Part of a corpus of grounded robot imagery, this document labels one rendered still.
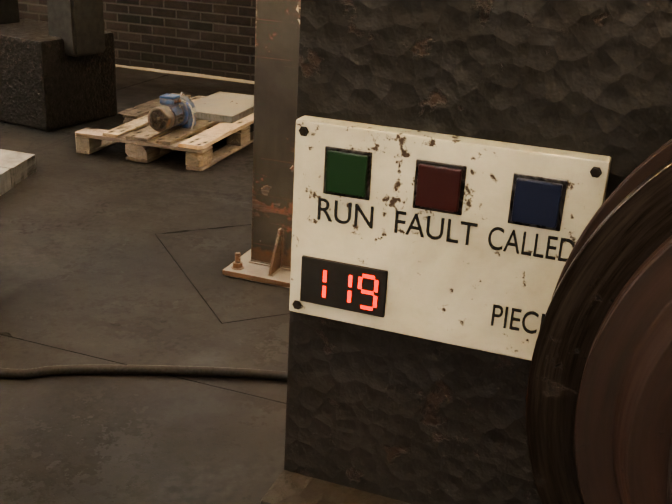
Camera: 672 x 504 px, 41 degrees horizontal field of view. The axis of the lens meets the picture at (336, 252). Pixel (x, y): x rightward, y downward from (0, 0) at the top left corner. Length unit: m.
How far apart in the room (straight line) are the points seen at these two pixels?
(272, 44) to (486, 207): 2.73
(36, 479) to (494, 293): 1.87
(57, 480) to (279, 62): 1.73
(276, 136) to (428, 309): 2.74
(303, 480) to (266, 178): 2.69
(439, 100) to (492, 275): 0.15
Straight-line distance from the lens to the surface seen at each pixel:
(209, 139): 5.10
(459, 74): 0.75
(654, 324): 0.60
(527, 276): 0.76
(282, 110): 3.46
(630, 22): 0.72
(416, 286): 0.78
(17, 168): 4.85
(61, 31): 5.86
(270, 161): 3.53
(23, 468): 2.55
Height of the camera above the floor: 1.41
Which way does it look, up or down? 21 degrees down
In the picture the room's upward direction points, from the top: 3 degrees clockwise
